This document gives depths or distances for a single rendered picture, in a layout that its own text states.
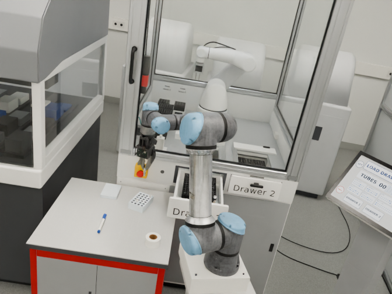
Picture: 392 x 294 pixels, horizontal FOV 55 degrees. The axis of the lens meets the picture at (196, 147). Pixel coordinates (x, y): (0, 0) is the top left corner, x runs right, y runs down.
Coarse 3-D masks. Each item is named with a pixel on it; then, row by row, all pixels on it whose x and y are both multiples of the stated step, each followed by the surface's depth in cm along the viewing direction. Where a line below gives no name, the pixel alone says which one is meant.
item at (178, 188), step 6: (180, 174) 217; (180, 180) 217; (216, 180) 217; (180, 186) 211; (216, 186) 217; (222, 186) 207; (174, 192) 193; (180, 192) 205; (216, 192) 211; (222, 192) 200; (216, 198) 205; (222, 198) 195
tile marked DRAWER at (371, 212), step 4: (368, 204) 187; (364, 208) 187; (368, 208) 186; (372, 208) 185; (364, 212) 186; (368, 212) 185; (372, 212) 184; (376, 212) 183; (380, 212) 182; (372, 216) 183; (376, 216) 182; (380, 216) 181
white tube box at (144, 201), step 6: (138, 192) 206; (132, 198) 200; (138, 198) 201; (144, 198) 202; (150, 198) 202; (132, 204) 196; (138, 204) 197; (144, 204) 198; (138, 210) 196; (144, 210) 197
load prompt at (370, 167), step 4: (368, 164) 197; (372, 164) 195; (376, 164) 194; (364, 168) 197; (368, 168) 196; (372, 168) 195; (376, 168) 193; (380, 168) 192; (372, 172) 194; (376, 172) 192; (380, 172) 191; (384, 172) 190; (388, 172) 189; (380, 176) 190; (384, 176) 189; (388, 176) 188; (388, 180) 187
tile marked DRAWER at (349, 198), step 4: (348, 192) 195; (348, 196) 194; (352, 196) 193; (344, 200) 194; (348, 200) 193; (352, 200) 192; (356, 200) 191; (360, 200) 190; (352, 204) 191; (356, 204) 190; (360, 204) 189
